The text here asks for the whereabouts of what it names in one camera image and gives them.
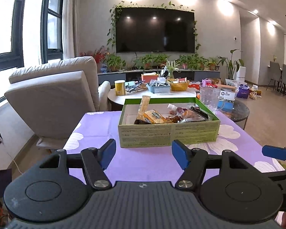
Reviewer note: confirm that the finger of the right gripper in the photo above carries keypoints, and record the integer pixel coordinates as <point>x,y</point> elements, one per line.
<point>274,152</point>

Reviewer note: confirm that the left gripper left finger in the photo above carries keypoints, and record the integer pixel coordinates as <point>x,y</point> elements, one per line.
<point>95,162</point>

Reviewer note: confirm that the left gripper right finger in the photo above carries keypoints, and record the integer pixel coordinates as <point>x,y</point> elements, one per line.
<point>192,162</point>

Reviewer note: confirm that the yellow cracker packet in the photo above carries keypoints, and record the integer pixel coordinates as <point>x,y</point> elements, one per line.
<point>153,117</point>

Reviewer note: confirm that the long gold snack stick packet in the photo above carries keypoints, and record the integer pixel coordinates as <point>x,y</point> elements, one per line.
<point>140,119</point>

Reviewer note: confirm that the purple floral tablecloth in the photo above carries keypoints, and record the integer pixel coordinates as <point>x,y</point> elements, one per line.
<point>158,163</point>

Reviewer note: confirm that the brown biscuits clear packet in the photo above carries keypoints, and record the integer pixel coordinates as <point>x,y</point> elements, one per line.
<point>189,116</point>

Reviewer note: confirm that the dark round side table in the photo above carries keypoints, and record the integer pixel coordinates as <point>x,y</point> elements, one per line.
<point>238,114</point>

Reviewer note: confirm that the green cardboard box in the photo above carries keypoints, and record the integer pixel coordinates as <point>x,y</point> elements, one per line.
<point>158,135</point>

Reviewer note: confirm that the clear glass mug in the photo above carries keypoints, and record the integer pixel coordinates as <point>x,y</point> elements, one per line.
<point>210,97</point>

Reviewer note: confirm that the blue white carton box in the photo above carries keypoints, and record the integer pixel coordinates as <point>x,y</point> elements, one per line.
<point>226,99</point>

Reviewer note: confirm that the round white coffee table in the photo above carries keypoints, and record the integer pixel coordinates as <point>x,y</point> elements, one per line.
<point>190,92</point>

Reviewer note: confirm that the purple gift bag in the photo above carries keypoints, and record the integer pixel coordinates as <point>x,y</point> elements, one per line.
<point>244,91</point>

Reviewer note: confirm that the yellow woven basket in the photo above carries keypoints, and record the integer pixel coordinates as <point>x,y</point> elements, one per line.
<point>178,87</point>

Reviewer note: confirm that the beige sofa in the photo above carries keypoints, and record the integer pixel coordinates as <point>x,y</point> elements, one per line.
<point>52,98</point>

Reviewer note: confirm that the yellow canister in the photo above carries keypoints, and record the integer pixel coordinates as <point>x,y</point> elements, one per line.
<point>120,88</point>

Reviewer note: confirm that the grey blue storage tray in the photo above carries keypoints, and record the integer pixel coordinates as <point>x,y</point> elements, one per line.
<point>158,89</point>

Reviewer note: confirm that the black wall television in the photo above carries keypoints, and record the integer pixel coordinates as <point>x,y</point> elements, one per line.
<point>146,29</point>

